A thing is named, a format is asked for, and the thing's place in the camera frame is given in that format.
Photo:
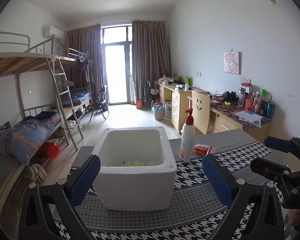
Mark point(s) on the brown curtain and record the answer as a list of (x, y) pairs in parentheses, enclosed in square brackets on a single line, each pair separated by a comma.
[(151, 58), (84, 46)]

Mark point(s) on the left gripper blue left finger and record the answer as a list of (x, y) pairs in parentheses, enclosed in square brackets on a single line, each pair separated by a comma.
[(82, 179)]

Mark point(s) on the blue plaid quilt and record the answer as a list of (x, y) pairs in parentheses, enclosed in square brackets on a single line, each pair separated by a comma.
[(23, 140)]

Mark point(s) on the white papers on desk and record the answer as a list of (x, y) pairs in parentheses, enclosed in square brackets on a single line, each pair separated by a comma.
[(250, 117)]

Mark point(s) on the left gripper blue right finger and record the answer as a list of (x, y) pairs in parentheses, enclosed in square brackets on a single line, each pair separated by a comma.
[(220, 179)]

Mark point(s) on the person's right hand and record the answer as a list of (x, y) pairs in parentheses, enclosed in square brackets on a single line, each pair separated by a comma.
[(294, 217)]

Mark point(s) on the white pump lotion bottle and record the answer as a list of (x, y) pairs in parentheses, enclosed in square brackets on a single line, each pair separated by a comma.
[(187, 137)]

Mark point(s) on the black folding chair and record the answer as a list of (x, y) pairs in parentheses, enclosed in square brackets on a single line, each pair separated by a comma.
[(100, 103)]

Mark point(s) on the teal bottle on desk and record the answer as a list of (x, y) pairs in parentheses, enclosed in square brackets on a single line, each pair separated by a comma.
[(270, 110)]

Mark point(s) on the white trash bin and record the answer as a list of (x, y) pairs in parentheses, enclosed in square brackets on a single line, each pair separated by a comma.
[(159, 111)]

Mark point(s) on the houndstooth table cloth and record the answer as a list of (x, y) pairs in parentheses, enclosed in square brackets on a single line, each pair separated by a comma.
[(195, 209)]

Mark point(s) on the white styrofoam box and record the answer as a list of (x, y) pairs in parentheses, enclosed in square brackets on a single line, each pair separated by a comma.
[(138, 188)]

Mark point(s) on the red snack packet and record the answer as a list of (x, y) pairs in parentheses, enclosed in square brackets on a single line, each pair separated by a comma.
[(201, 149)]

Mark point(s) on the anime wall picture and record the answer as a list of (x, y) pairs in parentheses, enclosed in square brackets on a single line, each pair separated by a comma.
[(231, 62)]

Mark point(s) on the metal bunk bed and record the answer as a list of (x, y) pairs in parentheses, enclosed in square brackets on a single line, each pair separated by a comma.
[(32, 80)]

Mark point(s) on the red plastic bag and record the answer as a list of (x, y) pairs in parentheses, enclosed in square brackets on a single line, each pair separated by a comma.
[(49, 150)]

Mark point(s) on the white air conditioner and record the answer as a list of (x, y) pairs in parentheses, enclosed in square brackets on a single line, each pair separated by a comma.
[(51, 31)]

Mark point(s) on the brown left curtain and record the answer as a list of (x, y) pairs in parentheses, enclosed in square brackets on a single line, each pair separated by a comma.
[(84, 46)]

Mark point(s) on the wooden smiley face chair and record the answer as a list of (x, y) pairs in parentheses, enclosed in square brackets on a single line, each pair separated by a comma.
[(201, 110)]

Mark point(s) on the brown right curtain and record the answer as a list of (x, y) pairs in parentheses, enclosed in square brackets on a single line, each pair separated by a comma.
[(151, 58)]

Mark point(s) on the long wooden desk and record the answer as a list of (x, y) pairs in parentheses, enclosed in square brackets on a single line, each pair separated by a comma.
[(219, 118)]

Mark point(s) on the orange box on floor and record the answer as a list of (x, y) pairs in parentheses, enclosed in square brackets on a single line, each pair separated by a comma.
[(139, 104)]

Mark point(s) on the yellow foam fruit net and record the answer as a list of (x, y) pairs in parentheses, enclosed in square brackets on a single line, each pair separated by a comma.
[(132, 163)]

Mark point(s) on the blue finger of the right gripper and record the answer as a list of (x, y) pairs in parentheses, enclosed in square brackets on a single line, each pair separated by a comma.
[(282, 145)]

